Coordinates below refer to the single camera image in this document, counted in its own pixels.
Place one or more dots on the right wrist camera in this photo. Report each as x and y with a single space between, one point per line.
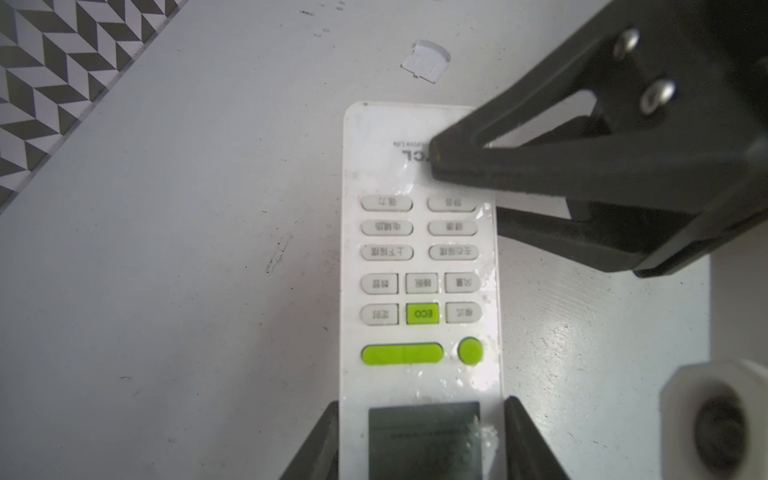
714 421

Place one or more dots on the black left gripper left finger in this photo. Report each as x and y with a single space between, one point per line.
317 458

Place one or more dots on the white battery cover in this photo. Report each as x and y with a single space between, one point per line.
427 60

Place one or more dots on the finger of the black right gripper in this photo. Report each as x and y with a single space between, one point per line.
682 109
600 237

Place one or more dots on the white remote green buttons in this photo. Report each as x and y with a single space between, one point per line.
421 390

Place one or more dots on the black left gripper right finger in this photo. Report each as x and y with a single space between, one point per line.
528 456

